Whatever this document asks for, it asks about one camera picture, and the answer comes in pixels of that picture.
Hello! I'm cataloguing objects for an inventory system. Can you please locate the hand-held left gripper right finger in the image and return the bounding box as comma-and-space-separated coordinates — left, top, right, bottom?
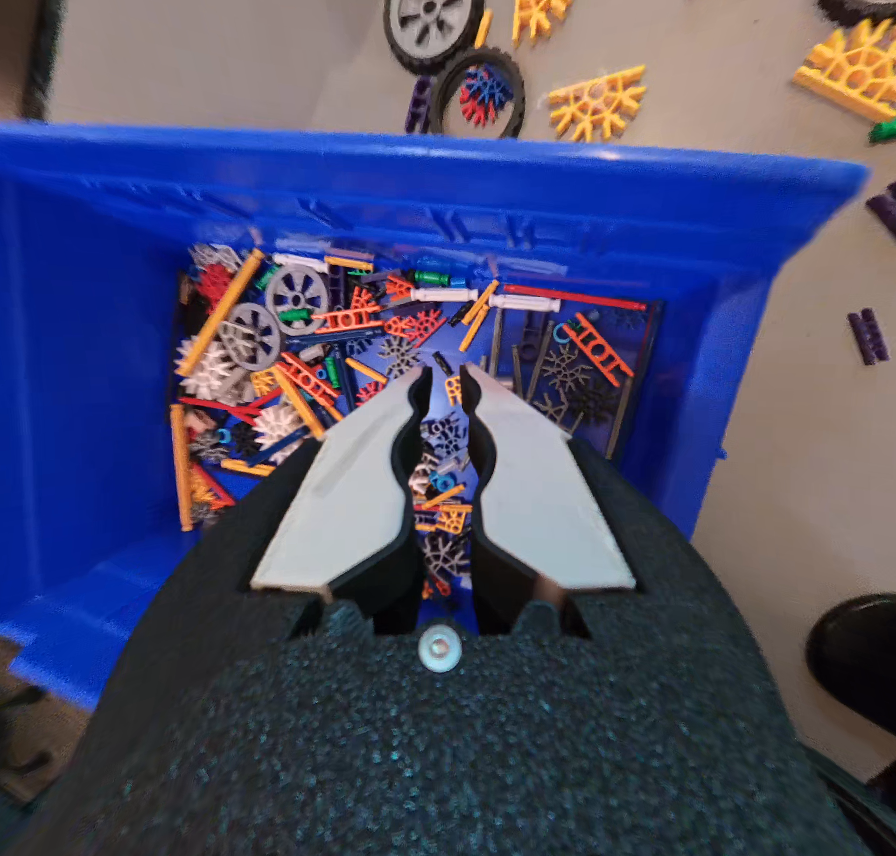
461, 363, 637, 594

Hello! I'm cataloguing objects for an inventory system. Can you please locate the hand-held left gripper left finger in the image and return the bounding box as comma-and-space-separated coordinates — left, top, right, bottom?
251, 365, 434, 601

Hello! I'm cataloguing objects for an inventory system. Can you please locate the pile of construction pieces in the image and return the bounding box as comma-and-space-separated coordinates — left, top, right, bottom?
170, 243, 665, 599

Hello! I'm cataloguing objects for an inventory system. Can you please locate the blue plastic storage bin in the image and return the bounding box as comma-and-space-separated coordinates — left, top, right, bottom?
0, 121, 872, 713

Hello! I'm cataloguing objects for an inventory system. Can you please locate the black round disc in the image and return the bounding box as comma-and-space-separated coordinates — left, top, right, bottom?
804, 593, 896, 790

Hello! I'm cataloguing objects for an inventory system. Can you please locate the purple clip connector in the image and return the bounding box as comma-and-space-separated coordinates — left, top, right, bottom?
846, 308, 891, 367
866, 182, 896, 235
404, 75, 435, 136

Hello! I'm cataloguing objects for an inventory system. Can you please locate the black tire with inner connectors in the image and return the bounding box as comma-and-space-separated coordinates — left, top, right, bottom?
428, 46, 527, 140

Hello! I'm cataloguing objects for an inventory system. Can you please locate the grey wheel with black tire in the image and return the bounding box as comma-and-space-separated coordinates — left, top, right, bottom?
384, 0, 486, 77

